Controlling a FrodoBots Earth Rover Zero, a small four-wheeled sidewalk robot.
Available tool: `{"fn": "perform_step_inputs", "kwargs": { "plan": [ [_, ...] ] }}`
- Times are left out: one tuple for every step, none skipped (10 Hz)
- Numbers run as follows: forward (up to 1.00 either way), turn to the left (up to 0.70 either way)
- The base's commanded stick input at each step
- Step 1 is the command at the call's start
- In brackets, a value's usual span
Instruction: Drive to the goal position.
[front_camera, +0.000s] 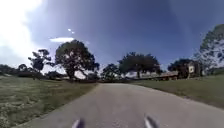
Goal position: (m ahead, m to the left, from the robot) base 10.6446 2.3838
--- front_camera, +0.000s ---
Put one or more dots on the pale house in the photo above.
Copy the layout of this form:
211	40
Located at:
191	68

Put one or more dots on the tall tree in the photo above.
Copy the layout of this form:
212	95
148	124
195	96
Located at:
213	46

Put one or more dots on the row of trees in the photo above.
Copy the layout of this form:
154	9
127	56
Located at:
75	56

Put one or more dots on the robot's own part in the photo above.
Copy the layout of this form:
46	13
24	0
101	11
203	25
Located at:
148	122
76	124

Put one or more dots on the grey asphalt path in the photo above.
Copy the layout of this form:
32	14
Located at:
116	103

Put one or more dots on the green grass field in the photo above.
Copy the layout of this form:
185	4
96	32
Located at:
193	88
33	96

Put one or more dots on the long low building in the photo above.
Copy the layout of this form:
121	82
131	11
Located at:
163	75

